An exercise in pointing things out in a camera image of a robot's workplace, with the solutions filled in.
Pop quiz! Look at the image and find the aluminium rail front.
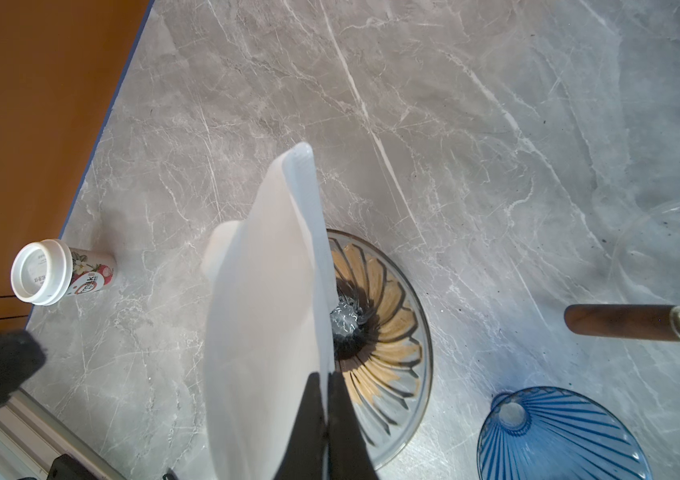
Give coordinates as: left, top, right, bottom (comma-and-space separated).
0, 390, 124, 479

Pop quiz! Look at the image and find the blue ribbed dripper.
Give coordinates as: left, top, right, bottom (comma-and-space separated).
477, 386, 653, 479

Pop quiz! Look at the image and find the clear glass server wooden handle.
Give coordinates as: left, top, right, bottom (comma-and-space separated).
564, 201, 680, 342

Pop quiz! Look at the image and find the white paper coffee filter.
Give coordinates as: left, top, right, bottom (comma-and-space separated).
202, 142, 339, 479

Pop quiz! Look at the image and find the grey glass dripper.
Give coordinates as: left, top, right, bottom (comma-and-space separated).
328, 229, 433, 469

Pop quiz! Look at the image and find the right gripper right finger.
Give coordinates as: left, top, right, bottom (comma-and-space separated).
328, 371, 379, 480

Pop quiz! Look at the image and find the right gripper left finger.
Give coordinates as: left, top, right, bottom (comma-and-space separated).
274, 372, 327, 480

